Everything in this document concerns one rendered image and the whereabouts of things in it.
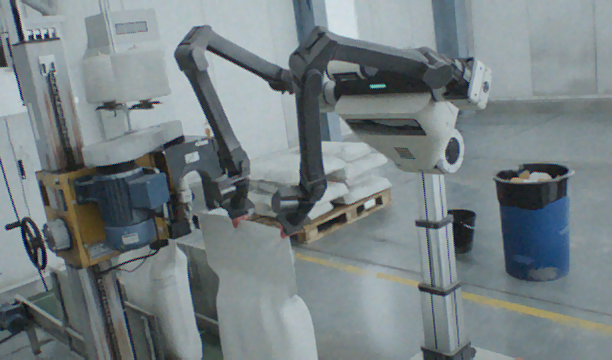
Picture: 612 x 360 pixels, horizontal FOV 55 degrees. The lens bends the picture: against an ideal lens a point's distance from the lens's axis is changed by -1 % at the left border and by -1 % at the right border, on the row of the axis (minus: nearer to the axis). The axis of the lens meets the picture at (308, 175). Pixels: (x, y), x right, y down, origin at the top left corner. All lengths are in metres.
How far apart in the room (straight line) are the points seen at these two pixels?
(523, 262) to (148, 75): 2.72
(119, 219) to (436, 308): 1.17
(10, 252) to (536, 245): 3.66
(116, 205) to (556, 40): 8.67
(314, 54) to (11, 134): 3.62
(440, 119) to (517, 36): 8.37
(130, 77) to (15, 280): 3.21
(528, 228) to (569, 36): 6.33
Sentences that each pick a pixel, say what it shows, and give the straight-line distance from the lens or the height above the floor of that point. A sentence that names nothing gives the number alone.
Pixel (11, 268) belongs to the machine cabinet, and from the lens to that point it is 4.88.
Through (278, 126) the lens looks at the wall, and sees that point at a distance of 7.76.
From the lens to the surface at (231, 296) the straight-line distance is 2.10.
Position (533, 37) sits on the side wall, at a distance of 10.08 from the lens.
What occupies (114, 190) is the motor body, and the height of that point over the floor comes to 1.28.
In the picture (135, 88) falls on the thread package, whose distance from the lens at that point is 1.88.
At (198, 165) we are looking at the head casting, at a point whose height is 1.25.
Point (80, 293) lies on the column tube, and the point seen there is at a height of 0.92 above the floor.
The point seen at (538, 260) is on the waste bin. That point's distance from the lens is 3.89.
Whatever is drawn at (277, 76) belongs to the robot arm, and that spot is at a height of 1.53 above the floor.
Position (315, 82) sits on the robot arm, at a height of 1.54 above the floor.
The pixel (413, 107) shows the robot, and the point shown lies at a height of 1.39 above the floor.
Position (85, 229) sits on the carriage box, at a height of 1.15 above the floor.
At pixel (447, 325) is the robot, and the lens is 2.29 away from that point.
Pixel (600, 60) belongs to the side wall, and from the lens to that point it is 9.73.
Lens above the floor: 1.63
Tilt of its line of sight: 13 degrees down
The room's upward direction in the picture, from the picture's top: 8 degrees counter-clockwise
